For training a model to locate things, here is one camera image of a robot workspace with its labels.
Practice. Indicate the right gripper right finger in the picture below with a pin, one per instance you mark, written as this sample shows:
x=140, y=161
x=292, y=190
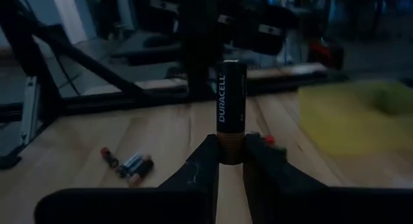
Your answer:
x=290, y=204

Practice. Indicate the blue battery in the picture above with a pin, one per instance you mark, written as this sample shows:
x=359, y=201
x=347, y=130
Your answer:
x=130, y=164

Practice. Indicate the red black object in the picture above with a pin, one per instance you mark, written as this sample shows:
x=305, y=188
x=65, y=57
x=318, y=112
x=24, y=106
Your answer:
x=322, y=51

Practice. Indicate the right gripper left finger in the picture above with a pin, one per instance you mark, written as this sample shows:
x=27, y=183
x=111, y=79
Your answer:
x=180, y=201

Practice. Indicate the black aluminium table frame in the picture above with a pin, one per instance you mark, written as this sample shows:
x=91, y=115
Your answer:
x=113, y=101

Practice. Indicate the red-tipped black battery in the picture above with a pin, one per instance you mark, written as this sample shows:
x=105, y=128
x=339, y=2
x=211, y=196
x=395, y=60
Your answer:
x=109, y=157

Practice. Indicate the yellow plastic bin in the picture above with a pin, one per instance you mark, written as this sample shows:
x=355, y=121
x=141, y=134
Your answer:
x=338, y=120

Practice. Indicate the black copper Duracell battery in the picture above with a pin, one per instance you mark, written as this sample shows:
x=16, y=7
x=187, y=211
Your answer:
x=230, y=98

